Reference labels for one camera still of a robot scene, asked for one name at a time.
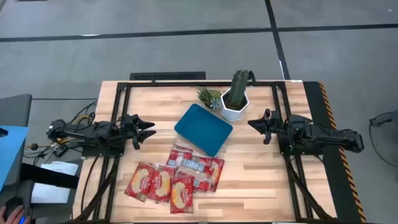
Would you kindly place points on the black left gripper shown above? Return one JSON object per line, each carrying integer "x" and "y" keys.
{"x": 129, "y": 127}

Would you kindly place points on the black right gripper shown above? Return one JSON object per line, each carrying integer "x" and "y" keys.
{"x": 273, "y": 124}

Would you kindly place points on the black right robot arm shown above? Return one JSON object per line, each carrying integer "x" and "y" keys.
{"x": 326, "y": 133}

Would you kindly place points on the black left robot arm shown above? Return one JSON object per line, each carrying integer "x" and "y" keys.
{"x": 93, "y": 130}

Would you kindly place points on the white hexagonal plant pot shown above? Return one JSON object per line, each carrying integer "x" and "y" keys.
{"x": 231, "y": 115}

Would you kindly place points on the tall green cactus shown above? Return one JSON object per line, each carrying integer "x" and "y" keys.
{"x": 238, "y": 87}

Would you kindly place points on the teal rectangular basket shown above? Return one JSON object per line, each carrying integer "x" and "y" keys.
{"x": 202, "y": 129}

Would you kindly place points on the black floor vent grate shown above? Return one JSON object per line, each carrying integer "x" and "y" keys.
{"x": 168, "y": 75}

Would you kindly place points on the black hazard-striped edge strip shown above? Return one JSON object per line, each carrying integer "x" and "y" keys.
{"x": 317, "y": 102}

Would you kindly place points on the small green succulent plant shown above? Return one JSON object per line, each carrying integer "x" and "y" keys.
{"x": 206, "y": 95}

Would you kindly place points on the black power adapter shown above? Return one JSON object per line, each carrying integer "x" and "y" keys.
{"x": 60, "y": 151}

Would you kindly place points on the black flat bar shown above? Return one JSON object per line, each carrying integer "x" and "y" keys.
{"x": 46, "y": 175}

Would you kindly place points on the black round knob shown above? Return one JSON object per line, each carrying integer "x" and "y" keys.
{"x": 34, "y": 146}

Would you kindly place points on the white paper sheet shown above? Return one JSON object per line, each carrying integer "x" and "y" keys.
{"x": 49, "y": 194}

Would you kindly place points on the grey floor fan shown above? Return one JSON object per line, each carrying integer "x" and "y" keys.
{"x": 384, "y": 118}

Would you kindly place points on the blue board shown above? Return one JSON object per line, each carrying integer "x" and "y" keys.
{"x": 11, "y": 152}

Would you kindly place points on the small black device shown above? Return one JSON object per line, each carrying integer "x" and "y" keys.
{"x": 3, "y": 132}

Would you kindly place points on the black computer mouse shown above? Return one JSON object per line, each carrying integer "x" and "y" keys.
{"x": 12, "y": 203}

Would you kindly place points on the person's hand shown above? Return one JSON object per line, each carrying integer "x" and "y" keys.
{"x": 14, "y": 217}

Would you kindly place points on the black aluminium rig frame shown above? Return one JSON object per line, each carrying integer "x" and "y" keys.
{"x": 199, "y": 84}

